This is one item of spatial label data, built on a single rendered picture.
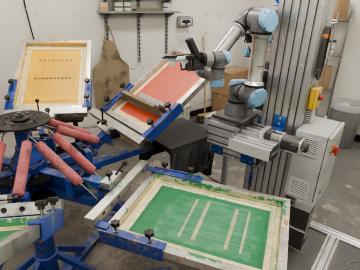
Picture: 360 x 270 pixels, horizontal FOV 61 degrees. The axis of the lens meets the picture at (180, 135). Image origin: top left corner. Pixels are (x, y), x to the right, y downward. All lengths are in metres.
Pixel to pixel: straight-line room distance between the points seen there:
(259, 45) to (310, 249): 1.63
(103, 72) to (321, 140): 2.99
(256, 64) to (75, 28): 2.70
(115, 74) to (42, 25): 1.06
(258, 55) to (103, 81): 2.77
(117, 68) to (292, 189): 2.91
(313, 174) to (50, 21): 3.15
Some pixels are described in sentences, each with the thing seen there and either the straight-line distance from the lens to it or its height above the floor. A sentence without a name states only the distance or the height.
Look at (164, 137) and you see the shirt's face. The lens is 2.38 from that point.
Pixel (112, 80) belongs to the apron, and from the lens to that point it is 4.31.
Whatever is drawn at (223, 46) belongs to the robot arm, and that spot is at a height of 1.70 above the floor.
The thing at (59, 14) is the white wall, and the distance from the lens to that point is 3.99.
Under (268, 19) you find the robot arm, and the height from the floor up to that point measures 1.85.
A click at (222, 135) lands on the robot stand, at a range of 2.06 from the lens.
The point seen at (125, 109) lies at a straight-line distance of 2.33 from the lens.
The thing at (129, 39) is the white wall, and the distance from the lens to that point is 4.41.
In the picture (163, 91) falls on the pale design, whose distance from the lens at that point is 2.26.
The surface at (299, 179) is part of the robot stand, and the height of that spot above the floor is 0.91.
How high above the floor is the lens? 1.95
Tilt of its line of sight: 24 degrees down
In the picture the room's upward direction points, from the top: 2 degrees clockwise
